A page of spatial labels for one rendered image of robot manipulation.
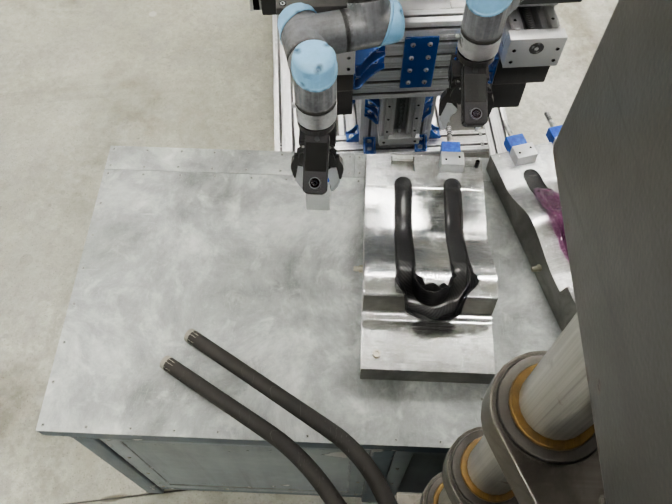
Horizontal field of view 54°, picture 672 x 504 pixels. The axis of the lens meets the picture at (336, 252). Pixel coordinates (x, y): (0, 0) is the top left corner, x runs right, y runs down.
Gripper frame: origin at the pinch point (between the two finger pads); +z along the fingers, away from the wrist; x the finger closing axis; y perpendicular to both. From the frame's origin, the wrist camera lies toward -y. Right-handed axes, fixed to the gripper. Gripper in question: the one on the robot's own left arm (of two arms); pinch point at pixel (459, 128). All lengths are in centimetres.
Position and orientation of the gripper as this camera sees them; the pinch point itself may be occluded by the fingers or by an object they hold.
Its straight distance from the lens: 143.5
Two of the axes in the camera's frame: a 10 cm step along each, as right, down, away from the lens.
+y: 0.4, -8.7, 4.9
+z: 0.0, 4.9, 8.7
